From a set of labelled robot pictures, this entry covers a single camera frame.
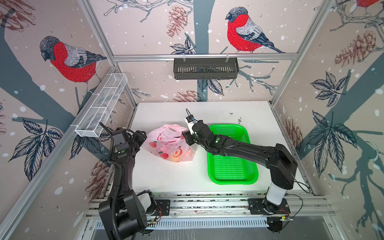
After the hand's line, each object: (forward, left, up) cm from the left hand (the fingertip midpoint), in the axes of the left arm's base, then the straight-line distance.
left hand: (141, 133), depth 82 cm
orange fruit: (-10, -19, -13) cm, 24 cm away
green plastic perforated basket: (-15, -48, -17) cm, 53 cm away
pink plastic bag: (-2, -14, -6) cm, 15 cm away
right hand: (0, -24, +1) cm, 24 cm away
